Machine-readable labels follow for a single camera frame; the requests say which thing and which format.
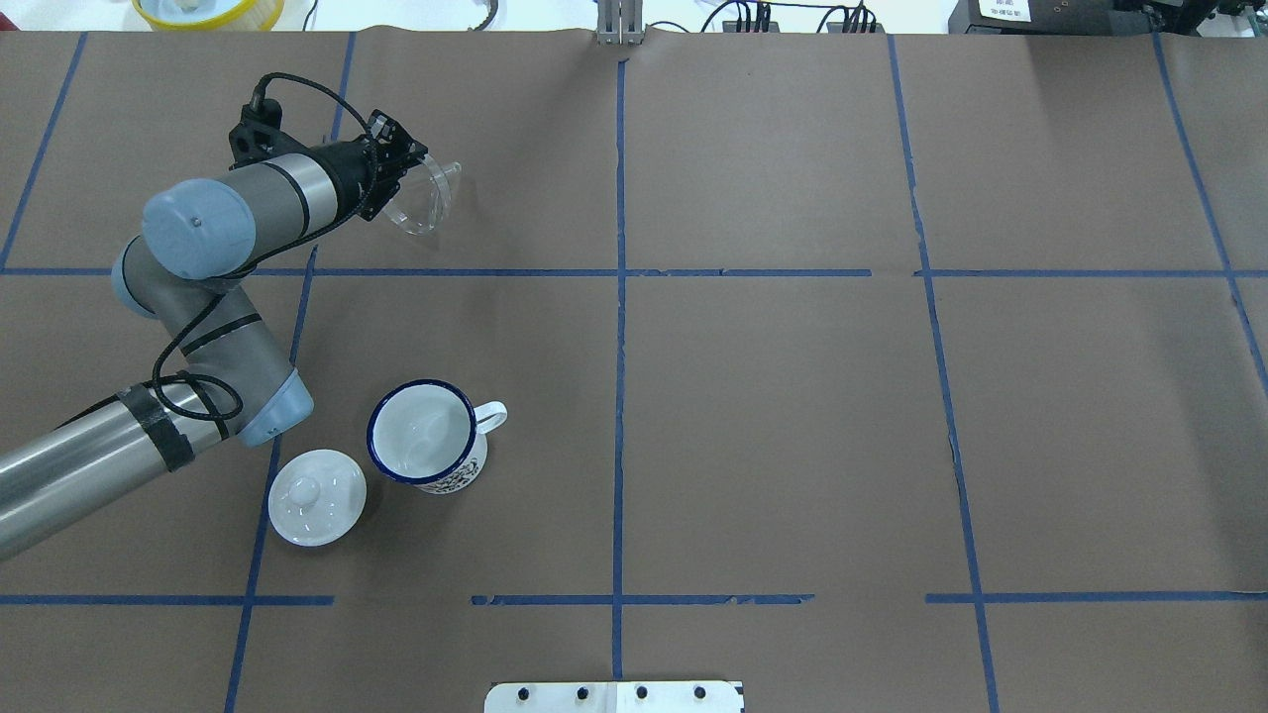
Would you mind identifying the white enamel mug blue rim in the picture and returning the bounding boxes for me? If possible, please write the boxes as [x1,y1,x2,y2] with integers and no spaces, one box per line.
[366,379,508,495]

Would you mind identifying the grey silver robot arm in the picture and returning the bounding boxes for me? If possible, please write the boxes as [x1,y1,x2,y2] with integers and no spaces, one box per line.
[1,99,429,559]

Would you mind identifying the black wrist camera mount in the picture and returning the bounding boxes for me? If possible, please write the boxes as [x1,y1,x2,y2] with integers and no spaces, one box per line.
[228,98,281,167]

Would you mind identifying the aluminium frame post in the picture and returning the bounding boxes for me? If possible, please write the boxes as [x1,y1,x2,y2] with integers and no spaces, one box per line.
[593,0,645,46]

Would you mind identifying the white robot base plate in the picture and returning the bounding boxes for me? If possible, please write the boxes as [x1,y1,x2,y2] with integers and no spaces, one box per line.
[483,680,746,712]

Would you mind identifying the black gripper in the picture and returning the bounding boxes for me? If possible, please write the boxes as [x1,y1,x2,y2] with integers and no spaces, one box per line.
[344,109,429,222]

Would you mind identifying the white ceramic lid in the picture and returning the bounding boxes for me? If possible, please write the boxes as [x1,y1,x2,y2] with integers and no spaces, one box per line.
[266,450,368,548]

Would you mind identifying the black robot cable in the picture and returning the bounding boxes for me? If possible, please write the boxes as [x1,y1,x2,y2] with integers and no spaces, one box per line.
[152,72,377,422]

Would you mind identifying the yellow rimmed bowl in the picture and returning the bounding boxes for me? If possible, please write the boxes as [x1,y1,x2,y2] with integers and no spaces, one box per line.
[131,1,285,32]

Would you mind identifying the black power strip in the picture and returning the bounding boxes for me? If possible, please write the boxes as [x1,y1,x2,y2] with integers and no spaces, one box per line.
[694,1,885,36]

